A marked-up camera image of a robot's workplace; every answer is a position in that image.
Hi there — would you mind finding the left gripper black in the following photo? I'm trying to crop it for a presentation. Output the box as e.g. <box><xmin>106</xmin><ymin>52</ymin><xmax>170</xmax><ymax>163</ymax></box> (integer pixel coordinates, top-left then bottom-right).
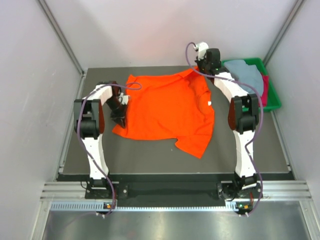
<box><xmin>105</xmin><ymin>96</ymin><xmax>128</xmax><ymax>129</ymax></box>

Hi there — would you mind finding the orange t shirt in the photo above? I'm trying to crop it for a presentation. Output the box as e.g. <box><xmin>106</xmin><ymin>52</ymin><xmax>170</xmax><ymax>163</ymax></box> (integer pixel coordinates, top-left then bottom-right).
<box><xmin>112</xmin><ymin>69</ymin><xmax>215</xmax><ymax>159</ymax></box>

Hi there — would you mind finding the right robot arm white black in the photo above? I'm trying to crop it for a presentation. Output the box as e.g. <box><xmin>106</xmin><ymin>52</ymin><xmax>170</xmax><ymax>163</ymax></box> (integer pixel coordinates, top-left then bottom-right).
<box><xmin>194</xmin><ymin>42</ymin><xmax>259</xmax><ymax>198</ymax></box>

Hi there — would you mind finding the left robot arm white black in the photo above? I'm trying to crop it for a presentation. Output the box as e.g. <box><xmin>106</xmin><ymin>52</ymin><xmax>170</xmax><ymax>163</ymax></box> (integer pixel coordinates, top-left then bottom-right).
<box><xmin>73</xmin><ymin>81</ymin><xmax>129</xmax><ymax>199</ymax></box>

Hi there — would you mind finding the grey blue t shirt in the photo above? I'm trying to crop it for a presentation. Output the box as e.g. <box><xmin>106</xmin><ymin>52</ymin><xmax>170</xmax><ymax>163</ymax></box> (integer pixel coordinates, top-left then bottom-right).
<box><xmin>224</xmin><ymin>59</ymin><xmax>264</xmax><ymax>96</ymax></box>

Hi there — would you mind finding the magenta t shirt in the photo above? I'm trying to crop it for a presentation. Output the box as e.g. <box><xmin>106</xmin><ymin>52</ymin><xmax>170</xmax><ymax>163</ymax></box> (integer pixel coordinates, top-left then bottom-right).
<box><xmin>261</xmin><ymin>74</ymin><xmax>269</xmax><ymax>107</ymax></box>

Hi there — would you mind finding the green plastic bin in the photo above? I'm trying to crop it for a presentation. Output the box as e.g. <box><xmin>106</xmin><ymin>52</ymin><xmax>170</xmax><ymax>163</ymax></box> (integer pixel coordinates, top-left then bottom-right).
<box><xmin>222</xmin><ymin>57</ymin><xmax>282</xmax><ymax>112</ymax></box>

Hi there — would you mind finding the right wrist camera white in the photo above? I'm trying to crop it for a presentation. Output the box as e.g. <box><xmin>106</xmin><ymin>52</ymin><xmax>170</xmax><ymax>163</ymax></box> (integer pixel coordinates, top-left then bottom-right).
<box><xmin>193</xmin><ymin>42</ymin><xmax>209</xmax><ymax>60</ymax></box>

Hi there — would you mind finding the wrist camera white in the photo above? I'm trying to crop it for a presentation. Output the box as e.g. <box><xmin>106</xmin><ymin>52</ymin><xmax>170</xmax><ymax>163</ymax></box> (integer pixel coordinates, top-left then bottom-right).
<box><xmin>193</xmin><ymin>42</ymin><xmax>209</xmax><ymax>60</ymax></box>
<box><xmin>118</xmin><ymin>92</ymin><xmax>130</xmax><ymax>105</ymax></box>

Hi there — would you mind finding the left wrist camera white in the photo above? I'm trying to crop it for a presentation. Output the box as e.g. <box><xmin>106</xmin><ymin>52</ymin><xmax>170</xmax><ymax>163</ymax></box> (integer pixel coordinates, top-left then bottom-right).
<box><xmin>118</xmin><ymin>92</ymin><xmax>130</xmax><ymax>105</ymax></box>

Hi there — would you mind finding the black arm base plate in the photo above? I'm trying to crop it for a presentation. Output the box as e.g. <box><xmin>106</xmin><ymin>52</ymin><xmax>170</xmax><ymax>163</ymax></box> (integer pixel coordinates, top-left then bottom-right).
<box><xmin>85</xmin><ymin>173</ymin><xmax>262</xmax><ymax>208</ymax></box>

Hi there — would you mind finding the grey slotted cable duct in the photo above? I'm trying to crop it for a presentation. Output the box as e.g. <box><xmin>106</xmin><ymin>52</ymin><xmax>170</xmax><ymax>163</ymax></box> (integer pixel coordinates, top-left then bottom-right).
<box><xmin>50</xmin><ymin>201</ymin><xmax>238</xmax><ymax>212</ymax></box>

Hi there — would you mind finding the aluminium frame rail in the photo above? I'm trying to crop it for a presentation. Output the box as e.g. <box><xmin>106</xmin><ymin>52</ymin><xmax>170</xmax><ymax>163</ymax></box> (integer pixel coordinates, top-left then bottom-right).
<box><xmin>40</xmin><ymin>180</ymin><xmax>312</xmax><ymax>201</ymax></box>

